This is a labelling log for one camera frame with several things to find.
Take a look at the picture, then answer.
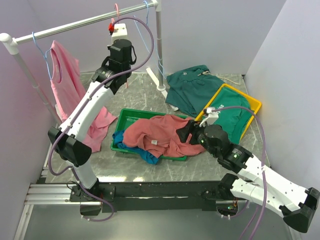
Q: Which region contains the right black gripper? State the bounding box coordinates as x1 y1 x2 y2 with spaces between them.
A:
175 119 219 158

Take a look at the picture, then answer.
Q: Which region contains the pink wire hanger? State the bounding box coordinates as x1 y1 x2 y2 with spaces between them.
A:
111 3 130 89

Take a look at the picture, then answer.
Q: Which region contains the salmon red t shirt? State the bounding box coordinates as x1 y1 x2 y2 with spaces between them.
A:
123 114 205 158

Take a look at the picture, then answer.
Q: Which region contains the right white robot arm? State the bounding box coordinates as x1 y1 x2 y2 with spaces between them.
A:
176 120 320 233

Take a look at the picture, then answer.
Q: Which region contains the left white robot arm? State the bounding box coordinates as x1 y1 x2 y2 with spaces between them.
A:
48 39 137 201

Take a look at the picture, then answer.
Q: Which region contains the green enterprise t shirt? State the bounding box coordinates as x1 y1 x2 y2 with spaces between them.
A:
210 87 252 144

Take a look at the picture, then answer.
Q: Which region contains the blue t shirt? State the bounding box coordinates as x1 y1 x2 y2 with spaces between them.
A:
112 130 161 165

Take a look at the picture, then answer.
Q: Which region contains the pink t shirt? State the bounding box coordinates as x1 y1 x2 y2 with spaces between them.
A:
50 40 117 153

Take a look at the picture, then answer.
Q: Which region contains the blue hanger with pink shirt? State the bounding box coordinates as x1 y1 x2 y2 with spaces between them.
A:
31 31 54 80

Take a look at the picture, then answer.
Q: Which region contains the dark green garment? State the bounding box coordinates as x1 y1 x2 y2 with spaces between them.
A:
165 65 224 117

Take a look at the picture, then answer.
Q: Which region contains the yellow plastic tray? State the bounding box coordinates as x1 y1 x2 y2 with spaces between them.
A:
205 83 262 140

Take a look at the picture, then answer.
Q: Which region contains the white clothes rack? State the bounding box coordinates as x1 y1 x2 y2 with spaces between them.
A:
0 0 168 124

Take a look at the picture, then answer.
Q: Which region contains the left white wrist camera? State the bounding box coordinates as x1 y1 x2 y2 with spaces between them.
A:
107 23 129 47

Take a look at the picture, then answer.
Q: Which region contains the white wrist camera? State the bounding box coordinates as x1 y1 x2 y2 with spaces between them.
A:
199 106 220 127
107 23 129 47

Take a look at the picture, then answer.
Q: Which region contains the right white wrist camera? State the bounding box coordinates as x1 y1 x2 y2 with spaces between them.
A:
199 106 220 127

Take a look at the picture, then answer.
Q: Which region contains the empty blue wire hanger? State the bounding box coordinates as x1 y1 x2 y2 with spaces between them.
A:
133 0 167 76

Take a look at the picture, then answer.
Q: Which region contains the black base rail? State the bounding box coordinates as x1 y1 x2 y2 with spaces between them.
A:
69 180 238 213

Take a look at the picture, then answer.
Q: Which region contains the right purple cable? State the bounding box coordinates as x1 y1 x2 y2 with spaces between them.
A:
212 104 266 240

